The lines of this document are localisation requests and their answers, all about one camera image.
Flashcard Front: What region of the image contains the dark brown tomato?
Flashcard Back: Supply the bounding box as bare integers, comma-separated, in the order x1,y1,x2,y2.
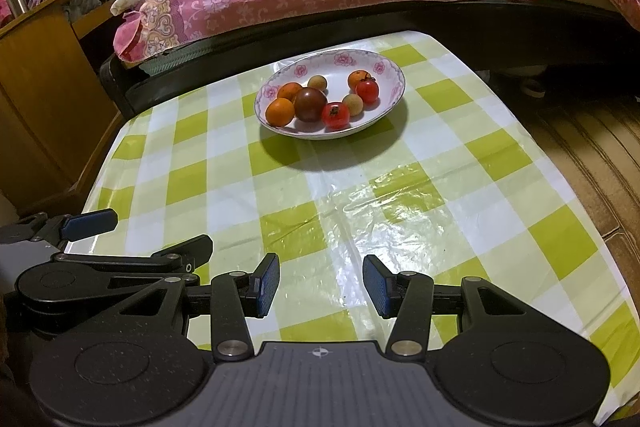
294,87,329,122

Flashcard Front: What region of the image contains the wooden cabinet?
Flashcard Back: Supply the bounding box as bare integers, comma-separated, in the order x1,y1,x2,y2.
0,0,151,218

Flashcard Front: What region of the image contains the white slipper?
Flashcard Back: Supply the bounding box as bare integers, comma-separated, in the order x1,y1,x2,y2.
520,77,549,98

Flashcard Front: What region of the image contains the red tomato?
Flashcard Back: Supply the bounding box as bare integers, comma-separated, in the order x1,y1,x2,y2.
321,102,352,130
355,78,380,104

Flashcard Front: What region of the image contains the white floral plate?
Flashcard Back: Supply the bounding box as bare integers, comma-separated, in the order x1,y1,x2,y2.
255,49,407,141

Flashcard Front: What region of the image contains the dark bed frame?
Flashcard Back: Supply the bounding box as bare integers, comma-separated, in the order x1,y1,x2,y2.
100,0,640,118

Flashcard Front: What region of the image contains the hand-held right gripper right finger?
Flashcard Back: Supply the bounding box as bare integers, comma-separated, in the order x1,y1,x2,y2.
362,254,523,360

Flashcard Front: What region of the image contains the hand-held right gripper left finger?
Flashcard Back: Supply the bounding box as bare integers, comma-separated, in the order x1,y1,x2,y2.
117,252,281,362

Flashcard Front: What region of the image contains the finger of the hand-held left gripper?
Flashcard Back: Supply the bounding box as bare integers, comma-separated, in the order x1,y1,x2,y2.
0,208,119,244
50,234,214,283

